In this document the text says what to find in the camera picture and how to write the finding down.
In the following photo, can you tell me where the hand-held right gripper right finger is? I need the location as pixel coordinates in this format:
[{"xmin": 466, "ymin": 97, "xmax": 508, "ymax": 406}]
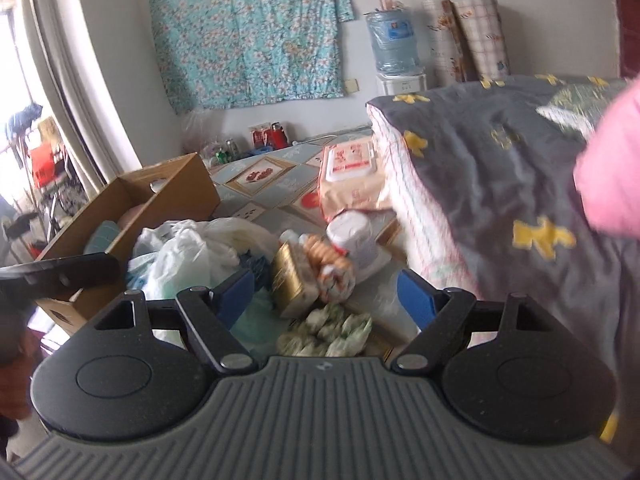
[{"xmin": 390, "ymin": 267, "xmax": 548, "ymax": 376}]

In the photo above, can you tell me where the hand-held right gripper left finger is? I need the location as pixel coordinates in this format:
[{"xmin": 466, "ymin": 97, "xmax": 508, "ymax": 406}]
[{"xmin": 94, "ymin": 267, "xmax": 257, "ymax": 376}]

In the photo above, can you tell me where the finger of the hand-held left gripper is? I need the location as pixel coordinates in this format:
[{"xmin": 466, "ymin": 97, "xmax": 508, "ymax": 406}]
[{"xmin": 0, "ymin": 253, "xmax": 122, "ymax": 302}]

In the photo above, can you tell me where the brown cardboard box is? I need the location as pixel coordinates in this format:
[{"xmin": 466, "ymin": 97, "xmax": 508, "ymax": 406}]
[{"xmin": 32, "ymin": 152, "xmax": 221, "ymax": 336}]

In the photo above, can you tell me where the teal soft item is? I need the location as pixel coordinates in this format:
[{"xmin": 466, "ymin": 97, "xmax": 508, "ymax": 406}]
[{"xmin": 82, "ymin": 220, "xmax": 122, "ymax": 256}]

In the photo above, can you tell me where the light green cloth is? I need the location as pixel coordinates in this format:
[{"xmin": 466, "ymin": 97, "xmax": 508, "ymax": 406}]
[{"xmin": 230, "ymin": 290, "xmax": 282, "ymax": 357}]

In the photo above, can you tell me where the dark blue cloth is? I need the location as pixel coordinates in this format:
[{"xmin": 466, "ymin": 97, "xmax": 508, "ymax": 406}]
[{"xmin": 237, "ymin": 252, "xmax": 273, "ymax": 291}]

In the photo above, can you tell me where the gold packet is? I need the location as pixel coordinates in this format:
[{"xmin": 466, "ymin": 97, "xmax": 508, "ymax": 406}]
[{"xmin": 270, "ymin": 242, "xmax": 321, "ymax": 319}]

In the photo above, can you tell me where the white plastic bag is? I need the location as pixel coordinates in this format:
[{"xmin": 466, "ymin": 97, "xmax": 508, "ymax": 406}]
[{"xmin": 127, "ymin": 217, "xmax": 281, "ymax": 302}]

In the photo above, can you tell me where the white cup with lid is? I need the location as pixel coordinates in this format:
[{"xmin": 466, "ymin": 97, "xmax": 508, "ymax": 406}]
[{"xmin": 325, "ymin": 210, "xmax": 394, "ymax": 281}]

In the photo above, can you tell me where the red box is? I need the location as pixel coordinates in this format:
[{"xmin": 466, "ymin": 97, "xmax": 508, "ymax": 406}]
[{"xmin": 29, "ymin": 142, "xmax": 64, "ymax": 186}]

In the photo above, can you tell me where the patterned table cover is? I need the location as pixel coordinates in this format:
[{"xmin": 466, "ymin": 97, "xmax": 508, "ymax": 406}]
[{"xmin": 207, "ymin": 127, "xmax": 416, "ymax": 356}]

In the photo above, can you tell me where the orange wet wipes pack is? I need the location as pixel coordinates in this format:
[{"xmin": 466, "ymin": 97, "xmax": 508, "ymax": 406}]
[{"xmin": 317, "ymin": 140, "xmax": 401, "ymax": 222}]

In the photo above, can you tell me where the grey quilt with yellow print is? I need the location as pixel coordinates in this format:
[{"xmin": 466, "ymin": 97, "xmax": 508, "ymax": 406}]
[{"xmin": 366, "ymin": 74, "xmax": 640, "ymax": 361}]

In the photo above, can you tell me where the hanging blue cloth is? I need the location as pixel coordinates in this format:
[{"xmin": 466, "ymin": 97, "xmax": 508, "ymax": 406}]
[{"xmin": 6, "ymin": 102, "xmax": 44, "ymax": 142}]

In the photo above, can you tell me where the clear plastic bag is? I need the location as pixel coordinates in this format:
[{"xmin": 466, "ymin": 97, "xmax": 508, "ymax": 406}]
[{"xmin": 182, "ymin": 110, "xmax": 227, "ymax": 167}]

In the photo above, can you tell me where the white curtain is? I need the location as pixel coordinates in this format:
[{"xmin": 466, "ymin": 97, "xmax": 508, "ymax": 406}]
[{"xmin": 20, "ymin": 0, "xmax": 142, "ymax": 196}]

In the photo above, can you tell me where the white water dispenser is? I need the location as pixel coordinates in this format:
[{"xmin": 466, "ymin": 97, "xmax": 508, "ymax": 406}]
[{"xmin": 375, "ymin": 72, "xmax": 430, "ymax": 96}]

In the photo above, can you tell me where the pink cloth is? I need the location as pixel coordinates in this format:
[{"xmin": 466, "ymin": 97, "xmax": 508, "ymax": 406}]
[{"xmin": 572, "ymin": 80, "xmax": 640, "ymax": 480}]

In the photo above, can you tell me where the floral wallpaper roll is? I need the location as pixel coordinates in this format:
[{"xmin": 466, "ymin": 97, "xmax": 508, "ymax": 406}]
[{"xmin": 422, "ymin": 0, "xmax": 468, "ymax": 86}]

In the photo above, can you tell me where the blue water bottle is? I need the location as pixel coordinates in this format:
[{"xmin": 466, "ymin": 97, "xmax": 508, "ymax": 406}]
[{"xmin": 365, "ymin": 7, "xmax": 423, "ymax": 76}]

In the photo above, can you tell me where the red-brown door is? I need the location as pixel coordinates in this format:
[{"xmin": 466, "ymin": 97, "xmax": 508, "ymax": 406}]
[{"xmin": 607, "ymin": 0, "xmax": 640, "ymax": 78}]

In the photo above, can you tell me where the teal floral wall cloth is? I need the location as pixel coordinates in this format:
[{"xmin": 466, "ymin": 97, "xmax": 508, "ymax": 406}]
[{"xmin": 147, "ymin": 0, "xmax": 356, "ymax": 113}]

